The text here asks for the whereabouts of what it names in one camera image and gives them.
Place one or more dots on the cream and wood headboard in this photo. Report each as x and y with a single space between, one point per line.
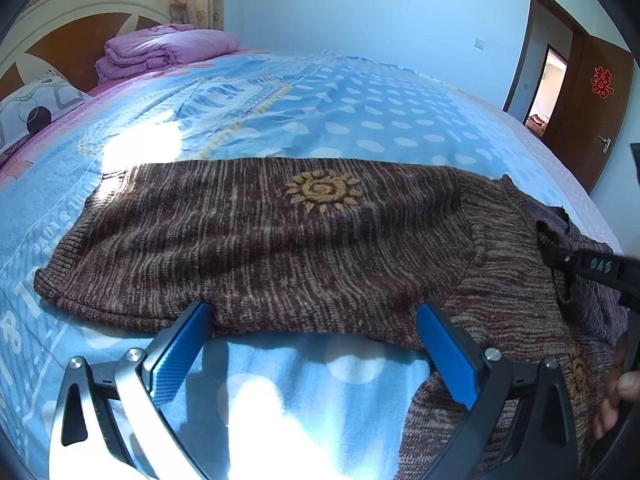
68 37

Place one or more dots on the folded purple blanket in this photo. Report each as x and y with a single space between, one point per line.
159 47

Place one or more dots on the red double-happiness door decoration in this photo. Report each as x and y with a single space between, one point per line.
601 82

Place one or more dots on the brown knit sun-pattern sweater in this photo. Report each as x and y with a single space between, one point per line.
352 247

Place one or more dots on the brown wooden door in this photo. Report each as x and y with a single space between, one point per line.
580 116

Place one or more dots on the silver door handle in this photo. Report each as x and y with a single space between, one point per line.
606 144

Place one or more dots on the dark brown door frame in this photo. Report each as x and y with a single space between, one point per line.
550 34

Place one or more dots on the white wall switch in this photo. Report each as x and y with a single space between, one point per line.
479 42

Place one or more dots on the blue pink polka-dot bedspread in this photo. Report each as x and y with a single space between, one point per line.
288 406

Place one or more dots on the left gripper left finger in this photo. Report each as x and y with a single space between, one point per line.
85 440

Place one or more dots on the grey patterned pillow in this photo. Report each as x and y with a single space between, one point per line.
36 105

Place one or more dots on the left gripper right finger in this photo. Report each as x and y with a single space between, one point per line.
541 442

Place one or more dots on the person's right hand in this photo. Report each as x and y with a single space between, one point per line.
619 386

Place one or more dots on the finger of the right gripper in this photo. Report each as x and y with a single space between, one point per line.
593 266

